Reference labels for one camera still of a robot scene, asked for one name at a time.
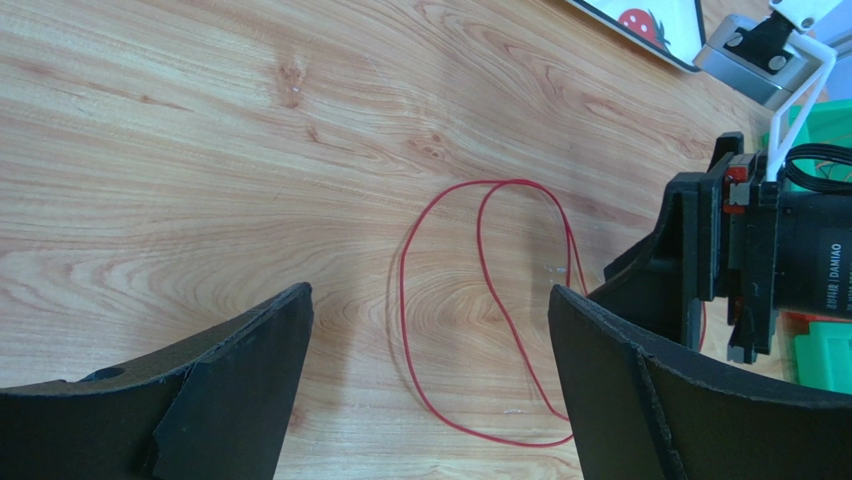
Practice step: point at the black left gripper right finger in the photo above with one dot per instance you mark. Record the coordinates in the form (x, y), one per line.
(644, 407)

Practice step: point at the far green bin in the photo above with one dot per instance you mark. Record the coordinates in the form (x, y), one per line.
(827, 123)

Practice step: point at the near green bin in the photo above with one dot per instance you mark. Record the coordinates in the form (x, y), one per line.
(823, 356)

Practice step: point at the strawberry pattern tray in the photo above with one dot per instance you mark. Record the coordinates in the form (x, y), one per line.
(672, 30)

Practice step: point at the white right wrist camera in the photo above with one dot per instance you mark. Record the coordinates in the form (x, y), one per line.
(775, 63)

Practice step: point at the green bin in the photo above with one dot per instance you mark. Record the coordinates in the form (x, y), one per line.
(823, 356)
(827, 123)

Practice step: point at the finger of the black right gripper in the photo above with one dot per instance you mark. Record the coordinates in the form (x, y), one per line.
(653, 284)

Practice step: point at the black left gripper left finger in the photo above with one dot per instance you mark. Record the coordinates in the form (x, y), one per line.
(215, 405)

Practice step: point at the red bin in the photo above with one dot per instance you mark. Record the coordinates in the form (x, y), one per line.
(799, 323)

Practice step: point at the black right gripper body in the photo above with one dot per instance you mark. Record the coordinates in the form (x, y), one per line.
(786, 242)

